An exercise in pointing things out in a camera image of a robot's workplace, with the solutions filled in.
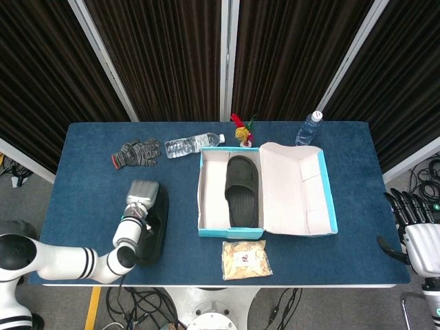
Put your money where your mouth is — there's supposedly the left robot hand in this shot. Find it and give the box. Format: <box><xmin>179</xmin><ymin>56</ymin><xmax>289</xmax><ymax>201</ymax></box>
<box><xmin>125</xmin><ymin>179</ymin><xmax>161</xmax><ymax>210</ymax></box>

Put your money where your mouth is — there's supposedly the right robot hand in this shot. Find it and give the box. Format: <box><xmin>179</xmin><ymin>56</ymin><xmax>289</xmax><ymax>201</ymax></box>
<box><xmin>376</xmin><ymin>190</ymin><xmax>440</xmax><ymax>276</ymax></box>

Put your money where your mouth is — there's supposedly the black rubber slipper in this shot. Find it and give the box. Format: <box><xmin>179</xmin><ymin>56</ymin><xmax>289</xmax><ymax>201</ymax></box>
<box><xmin>135</xmin><ymin>185</ymin><xmax>170</xmax><ymax>265</ymax></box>
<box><xmin>225</xmin><ymin>155</ymin><xmax>259</xmax><ymax>228</ymax></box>

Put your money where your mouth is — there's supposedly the light blue shoe box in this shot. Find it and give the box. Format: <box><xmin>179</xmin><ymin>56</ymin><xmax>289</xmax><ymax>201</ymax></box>
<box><xmin>197</xmin><ymin>140</ymin><xmax>339</xmax><ymax>239</ymax></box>

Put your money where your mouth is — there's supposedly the grey knitted work glove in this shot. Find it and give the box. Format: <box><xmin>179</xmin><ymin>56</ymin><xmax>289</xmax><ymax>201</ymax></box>
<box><xmin>111</xmin><ymin>137</ymin><xmax>162</xmax><ymax>170</ymax></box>

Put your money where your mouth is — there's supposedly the dark blue table mat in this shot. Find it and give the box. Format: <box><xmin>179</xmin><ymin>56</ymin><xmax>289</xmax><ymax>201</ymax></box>
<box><xmin>27</xmin><ymin>120</ymin><xmax>412</xmax><ymax>286</ymax></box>

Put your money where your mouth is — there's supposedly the clear bottle white cap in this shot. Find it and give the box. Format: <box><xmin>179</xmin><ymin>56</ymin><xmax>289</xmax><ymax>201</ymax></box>
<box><xmin>164</xmin><ymin>133</ymin><xmax>226</xmax><ymax>160</ymax></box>

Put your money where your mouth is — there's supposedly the colourful feather shuttlecock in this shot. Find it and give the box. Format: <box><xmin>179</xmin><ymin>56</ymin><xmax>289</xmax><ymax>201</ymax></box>
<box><xmin>230</xmin><ymin>113</ymin><xmax>258</xmax><ymax>147</ymax></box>

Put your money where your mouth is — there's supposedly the clear bag of snacks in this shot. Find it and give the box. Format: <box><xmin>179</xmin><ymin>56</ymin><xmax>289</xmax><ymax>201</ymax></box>
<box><xmin>221</xmin><ymin>239</ymin><xmax>274</xmax><ymax>280</ymax></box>

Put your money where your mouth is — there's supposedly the dark brown pleated curtain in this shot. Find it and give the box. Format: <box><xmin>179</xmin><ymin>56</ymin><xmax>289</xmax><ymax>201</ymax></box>
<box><xmin>84</xmin><ymin>0</ymin><xmax>223</xmax><ymax>122</ymax></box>
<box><xmin>0</xmin><ymin>0</ymin><xmax>131</xmax><ymax>175</ymax></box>
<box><xmin>232</xmin><ymin>0</ymin><xmax>375</xmax><ymax>122</ymax></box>
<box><xmin>322</xmin><ymin>0</ymin><xmax>440</xmax><ymax>173</ymax></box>

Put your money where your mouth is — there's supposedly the blue tinted water bottle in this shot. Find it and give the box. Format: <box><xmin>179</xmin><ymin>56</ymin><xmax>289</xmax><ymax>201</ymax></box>
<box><xmin>294</xmin><ymin>110</ymin><xmax>325</xmax><ymax>145</ymax></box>

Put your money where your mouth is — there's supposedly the grey metal tube frame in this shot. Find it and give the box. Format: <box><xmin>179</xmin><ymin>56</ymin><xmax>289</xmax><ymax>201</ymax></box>
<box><xmin>401</xmin><ymin>291</ymin><xmax>417</xmax><ymax>330</ymax></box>

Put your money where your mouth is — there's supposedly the black floor cable bundle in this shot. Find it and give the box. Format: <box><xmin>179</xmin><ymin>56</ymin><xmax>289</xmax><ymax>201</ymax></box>
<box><xmin>0</xmin><ymin>153</ymin><xmax>34</xmax><ymax>189</ymax></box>
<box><xmin>407</xmin><ymin>154</ymin><xmax>440</xmax><ymax>206</ymax></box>
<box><xmin>267</xmin><ymin>287</ymin><xmax>303</xmax><ymax>325</ymax></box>
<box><xmin>102</xmin><ymin>285</ymin><xmax>182</xmax><ymax>330</ymax></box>

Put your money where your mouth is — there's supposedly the white partition frame post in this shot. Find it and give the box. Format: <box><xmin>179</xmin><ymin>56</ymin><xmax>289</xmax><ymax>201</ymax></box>
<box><xmin>67</xmin><ymin>0</ymin><xmax>140</xmax><ymax>122</ymax></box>
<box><xmin>0</xmin><ymin>137</ymin><xmax>56</xmax><ymax>185</ymax></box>
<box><xmin>382</xmin><ymin>135</ymin><xmax>440</xmax><ymax>184</ymax></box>
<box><xmin>219</xmin><ymin>0</ymin><xmax>240</xmax><ymax>121</ymax></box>
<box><xmin>316</xmin><ymin>0</ymin><xmax>391</xmax><ymax>120</ymax></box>

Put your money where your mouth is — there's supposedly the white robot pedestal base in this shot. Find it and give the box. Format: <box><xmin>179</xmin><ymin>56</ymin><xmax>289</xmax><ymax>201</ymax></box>
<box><xmin>161</xmin><ymin>287</ymin><xmax>262</xmax><ymax>330</ymax></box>

